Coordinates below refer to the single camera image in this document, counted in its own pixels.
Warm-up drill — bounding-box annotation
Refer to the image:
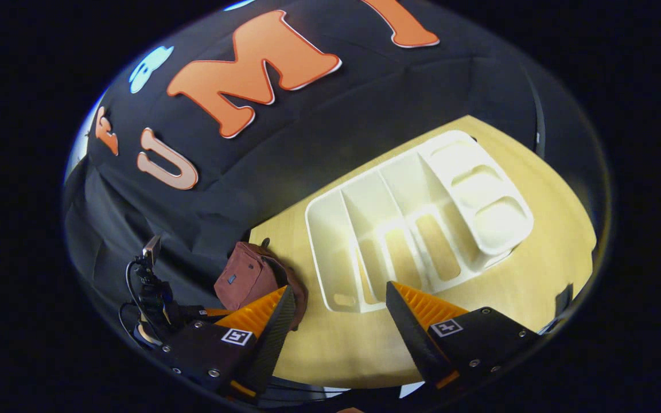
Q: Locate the black backdrop cloth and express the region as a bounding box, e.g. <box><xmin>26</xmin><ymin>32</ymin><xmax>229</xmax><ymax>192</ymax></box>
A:
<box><xmin>61</xmin><ymin>0</ymin><xmax>612</xmax><ymax>345</ymax></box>

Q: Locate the cream plastic bookshelf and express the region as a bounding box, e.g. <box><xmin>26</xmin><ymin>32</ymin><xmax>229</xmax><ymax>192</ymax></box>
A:
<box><xmin>305</xmin><ymin>130</ymin><xmax>535</xmax><ymax>313</ymax></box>

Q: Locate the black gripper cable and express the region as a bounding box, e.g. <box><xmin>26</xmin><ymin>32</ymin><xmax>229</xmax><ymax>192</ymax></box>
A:
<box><xmin>118</xmin><ymin>258</ymin><xmax>153</xmax><ymax>345</ymax></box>

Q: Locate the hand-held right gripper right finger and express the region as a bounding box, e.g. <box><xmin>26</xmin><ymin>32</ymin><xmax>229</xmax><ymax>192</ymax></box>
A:
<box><xmin>386</xmin><ymin>281</ymin><xmax>543</xmax><ymax>391</ymax></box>

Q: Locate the black table edge clamp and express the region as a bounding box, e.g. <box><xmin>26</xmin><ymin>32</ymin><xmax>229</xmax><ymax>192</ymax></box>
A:
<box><xmin>554</xmin><ymin>283</ymin><xmax>574</xmax><ymax>316</ymax></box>

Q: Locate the maroon schoolbag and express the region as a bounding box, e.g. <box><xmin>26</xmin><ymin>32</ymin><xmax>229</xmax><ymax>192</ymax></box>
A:
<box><xmin>214</xmin><ymin>238</ymin><xmax>308</xmax><ymax>330</ymax></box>

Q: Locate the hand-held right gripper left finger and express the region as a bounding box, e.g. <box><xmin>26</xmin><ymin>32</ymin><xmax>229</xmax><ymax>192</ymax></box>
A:
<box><xmin>161</xmin><ymin>285</ymin><xmax>297</xmax><ymax>399</ymax></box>

